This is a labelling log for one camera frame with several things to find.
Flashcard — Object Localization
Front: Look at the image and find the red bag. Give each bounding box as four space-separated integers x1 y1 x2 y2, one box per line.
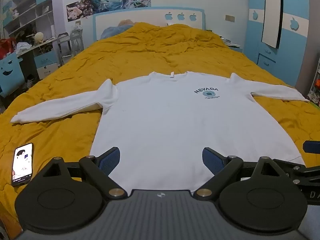
0 38 17 59

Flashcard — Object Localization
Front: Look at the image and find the blue and white wardrobe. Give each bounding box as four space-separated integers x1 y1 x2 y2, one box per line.
244 0 320 90

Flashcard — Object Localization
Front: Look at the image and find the shoe rack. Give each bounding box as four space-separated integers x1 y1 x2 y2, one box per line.
306 60 320 107

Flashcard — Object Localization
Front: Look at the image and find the white and blue headboard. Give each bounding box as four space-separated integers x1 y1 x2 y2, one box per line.
93 6 206 42

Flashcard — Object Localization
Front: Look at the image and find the desk with blue drawers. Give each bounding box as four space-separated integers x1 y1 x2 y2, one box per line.
15 37 63 81

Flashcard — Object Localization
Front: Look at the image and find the long anime wall poster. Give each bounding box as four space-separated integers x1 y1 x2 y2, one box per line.
66 0 121 22

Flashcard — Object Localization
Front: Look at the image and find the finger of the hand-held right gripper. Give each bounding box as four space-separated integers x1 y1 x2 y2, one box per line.
302 141 320 153
272 158 320 185

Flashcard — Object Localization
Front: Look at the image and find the black smartphone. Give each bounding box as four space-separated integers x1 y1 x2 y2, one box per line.
11 142 34 187

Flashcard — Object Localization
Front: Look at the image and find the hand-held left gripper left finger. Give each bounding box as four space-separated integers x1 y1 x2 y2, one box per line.
41 146 128 200

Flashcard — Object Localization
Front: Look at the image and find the wall mirror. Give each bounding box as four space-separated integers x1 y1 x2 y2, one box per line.
261 0 284 49

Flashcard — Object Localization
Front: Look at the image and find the yellow blanket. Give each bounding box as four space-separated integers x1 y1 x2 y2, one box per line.
0 22 320 239

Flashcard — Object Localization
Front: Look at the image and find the white long-sleeved sweatshirt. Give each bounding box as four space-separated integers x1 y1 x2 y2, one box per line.
10 71 310 193

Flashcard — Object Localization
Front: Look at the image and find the blue pillow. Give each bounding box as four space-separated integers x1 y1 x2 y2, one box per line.
100 19 135 39

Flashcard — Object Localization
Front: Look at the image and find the blue smiley-face chair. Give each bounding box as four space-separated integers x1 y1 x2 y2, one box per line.
0 54 26 98

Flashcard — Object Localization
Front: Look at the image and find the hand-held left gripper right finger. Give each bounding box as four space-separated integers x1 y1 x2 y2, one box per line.
194 147 293 201

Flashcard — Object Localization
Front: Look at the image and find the white shelf unit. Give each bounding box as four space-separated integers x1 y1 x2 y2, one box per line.
0 0 54 38

